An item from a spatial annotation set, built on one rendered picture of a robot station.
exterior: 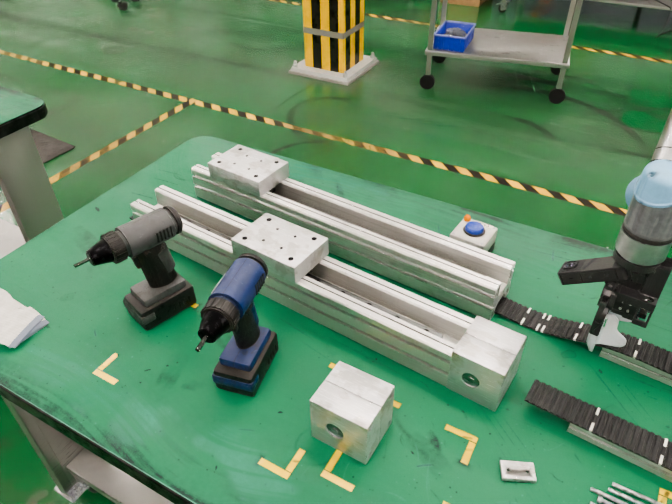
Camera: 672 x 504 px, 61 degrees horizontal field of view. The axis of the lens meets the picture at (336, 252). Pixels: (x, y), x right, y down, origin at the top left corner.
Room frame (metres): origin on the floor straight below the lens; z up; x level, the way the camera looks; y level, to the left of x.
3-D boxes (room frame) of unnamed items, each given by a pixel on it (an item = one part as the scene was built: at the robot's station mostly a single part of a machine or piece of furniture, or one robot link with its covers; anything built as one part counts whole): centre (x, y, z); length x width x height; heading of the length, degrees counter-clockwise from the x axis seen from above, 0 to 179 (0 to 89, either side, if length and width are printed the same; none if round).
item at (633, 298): (0.70, -0.49, 0.95); 0.09 x 0.08 x 0.12; 55
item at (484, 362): (0.64, -0.26, 0.83); 0.12 x 0.09 x 0.10; 145
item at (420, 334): (0.89, 0.11, 0.82); 0.80 x 0.10 x 0.09; 55
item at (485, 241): (0.98, -0.30, 0.81); 0.10 x 0.08 x 0.06; 145
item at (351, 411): (0.55, -0.03, 0.83); 0.11 x 0.10 x 0.10; 149
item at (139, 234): (0.81, 0.37, 0.89); 0.20 x 0.08 x 0.22; 133
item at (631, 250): (0.70, -0.49, 1.03); 0.08 x 0.08 x 0.05
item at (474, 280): (1.05, 0.00, 0.82); 0.80 x 0.10 x 0.09; 55
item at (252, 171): (1.19, 0.21, 0.87); 0.16 x 0.11 x 0.07; 55
